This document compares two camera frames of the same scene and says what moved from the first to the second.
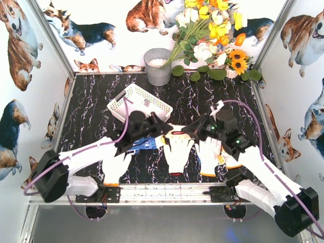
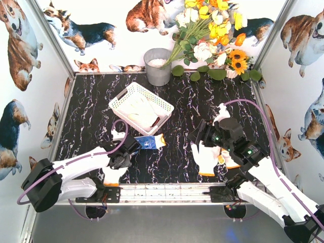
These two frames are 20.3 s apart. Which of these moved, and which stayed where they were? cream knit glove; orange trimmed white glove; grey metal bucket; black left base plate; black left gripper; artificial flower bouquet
Moved: black left gripper; cream knit glove
Stayed: orange trimmed white glove; black left base plate; artificial flower bouquet; grey metal bucket
